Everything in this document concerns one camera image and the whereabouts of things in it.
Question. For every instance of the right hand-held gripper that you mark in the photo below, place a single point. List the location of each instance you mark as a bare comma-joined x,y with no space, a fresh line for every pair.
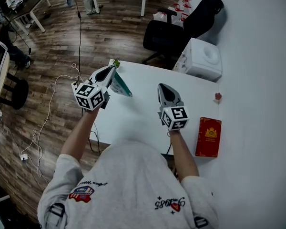
176,117

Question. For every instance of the person's right forearm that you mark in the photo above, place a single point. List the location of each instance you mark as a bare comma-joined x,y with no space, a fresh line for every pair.
183,153

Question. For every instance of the black round stool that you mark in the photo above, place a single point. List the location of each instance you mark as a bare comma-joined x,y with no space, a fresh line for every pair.
19,93

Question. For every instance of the red box with gold emblem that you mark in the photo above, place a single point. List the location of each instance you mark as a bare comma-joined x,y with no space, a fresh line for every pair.
208,137

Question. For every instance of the green and white pouch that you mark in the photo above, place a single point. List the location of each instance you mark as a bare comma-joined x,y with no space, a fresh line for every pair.
120,86

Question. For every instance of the small red rose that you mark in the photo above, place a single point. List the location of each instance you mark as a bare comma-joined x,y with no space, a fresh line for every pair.
218,96

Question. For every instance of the person's left forearm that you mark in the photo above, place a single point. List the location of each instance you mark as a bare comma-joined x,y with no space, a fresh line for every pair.
79,133

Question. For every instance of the white power adapter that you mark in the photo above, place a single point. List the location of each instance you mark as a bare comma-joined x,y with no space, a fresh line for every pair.
24,156

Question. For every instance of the white water dispenser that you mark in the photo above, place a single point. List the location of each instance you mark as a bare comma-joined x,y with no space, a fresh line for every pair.
201,59

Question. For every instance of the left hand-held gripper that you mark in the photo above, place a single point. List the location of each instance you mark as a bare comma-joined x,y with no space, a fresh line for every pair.
89,95

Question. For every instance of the black office chair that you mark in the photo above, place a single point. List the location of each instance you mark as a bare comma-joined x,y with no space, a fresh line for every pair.
169,36

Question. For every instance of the person's grey printed sweatshirt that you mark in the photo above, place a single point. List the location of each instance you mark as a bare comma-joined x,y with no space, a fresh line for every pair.
126,187

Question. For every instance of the small green potted plant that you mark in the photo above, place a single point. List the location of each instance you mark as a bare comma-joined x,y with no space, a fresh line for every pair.
116,62

